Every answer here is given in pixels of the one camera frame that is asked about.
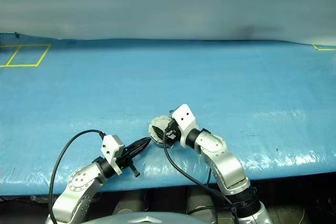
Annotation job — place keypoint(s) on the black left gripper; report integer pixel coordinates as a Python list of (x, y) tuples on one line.
[(124, 159)]

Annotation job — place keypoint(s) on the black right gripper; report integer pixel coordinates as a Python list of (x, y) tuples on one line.
[(173, 136)]

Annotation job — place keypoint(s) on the grey ribbed round motor lid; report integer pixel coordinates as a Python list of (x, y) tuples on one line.
[(158, 123)]

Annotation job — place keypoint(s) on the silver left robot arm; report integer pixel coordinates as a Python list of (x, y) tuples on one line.
[(78, 182)]

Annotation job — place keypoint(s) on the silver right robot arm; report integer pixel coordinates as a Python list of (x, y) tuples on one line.
[(225, 161)]

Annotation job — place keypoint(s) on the dark grey rounded shape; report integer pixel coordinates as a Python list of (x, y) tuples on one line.
[(199, 200), (128, 200)]

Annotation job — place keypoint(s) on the silver robot torso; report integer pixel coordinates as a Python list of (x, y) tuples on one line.
[(152, 220)]

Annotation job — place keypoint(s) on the blue plastic table cover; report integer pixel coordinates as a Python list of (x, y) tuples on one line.
[(236, 82)]

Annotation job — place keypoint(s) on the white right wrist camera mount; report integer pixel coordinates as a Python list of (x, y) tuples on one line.
[(183, 119)]

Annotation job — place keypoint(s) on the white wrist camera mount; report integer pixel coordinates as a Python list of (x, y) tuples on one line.
[(183, 119), (110, 146)]

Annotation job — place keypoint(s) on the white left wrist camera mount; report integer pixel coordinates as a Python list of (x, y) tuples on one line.
[(110, 146)]

